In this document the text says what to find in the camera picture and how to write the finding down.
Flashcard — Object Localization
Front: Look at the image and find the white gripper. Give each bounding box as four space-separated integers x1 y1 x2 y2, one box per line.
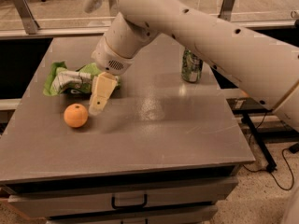
89 13 160 116

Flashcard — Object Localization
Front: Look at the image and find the green rice chip bag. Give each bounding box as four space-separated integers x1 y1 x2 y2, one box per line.
42 61 121 97

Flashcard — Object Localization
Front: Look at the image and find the orange fruit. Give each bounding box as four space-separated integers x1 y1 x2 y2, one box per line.
64 104 88 128

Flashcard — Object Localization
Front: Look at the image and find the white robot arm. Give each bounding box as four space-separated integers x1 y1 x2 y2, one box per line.
84 0 299 130

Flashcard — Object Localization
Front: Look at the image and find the green soda can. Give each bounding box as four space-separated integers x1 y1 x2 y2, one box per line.
181 49 203 83

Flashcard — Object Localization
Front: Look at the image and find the grey cabinet top drawer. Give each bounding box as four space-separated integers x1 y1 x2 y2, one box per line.
8 176 238 218

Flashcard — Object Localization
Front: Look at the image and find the grey cabinet drawer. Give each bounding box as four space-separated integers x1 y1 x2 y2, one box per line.
46 205 218 224
8 176 238 218

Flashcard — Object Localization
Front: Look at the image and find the grey cabinet lower drawer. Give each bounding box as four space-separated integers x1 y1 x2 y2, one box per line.
46 205 218 224

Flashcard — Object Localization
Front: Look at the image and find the black table leg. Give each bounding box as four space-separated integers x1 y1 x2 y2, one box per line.
241 113 277 174

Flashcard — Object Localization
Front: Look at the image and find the left metal railing bracket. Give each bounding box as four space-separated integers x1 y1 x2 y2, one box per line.
12 0 39 35

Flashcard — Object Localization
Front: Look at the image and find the metal railing bracket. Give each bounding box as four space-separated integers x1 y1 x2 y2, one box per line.
12 0 39 35
219 0 235 21

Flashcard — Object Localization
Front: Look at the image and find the black drawer handle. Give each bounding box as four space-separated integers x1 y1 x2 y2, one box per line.
111 194 148 210

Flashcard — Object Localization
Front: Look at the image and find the right metal railing bracket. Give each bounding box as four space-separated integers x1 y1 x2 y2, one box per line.
219 0 235 21

